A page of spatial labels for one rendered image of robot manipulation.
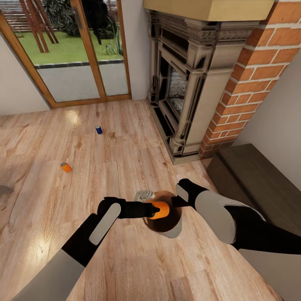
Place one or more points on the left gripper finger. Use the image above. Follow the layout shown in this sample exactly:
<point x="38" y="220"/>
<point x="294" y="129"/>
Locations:
<point x="155" y="209"/>

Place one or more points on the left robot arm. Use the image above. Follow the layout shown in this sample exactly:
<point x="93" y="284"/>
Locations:
<point x="58" y="278"/>

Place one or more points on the can of soda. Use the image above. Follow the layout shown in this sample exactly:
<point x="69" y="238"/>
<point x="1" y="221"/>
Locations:
<point x="99" y="130"/>
<point x="164" y="210"/>
<point x="66" y="167"/>

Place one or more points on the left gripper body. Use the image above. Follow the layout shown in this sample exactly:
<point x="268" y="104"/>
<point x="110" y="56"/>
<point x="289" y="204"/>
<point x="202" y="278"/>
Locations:
<point x="141" y="210"/>

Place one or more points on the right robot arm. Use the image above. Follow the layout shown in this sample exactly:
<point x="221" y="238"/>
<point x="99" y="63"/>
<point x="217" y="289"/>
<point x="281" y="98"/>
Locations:
<point x="275" y="253"/>

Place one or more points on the trash can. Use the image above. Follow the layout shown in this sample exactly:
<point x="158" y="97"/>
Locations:
<point x="169" y="226"/>

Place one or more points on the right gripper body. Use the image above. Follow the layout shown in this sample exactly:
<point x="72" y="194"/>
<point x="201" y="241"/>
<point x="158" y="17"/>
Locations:
<point x="178" y="203"/>

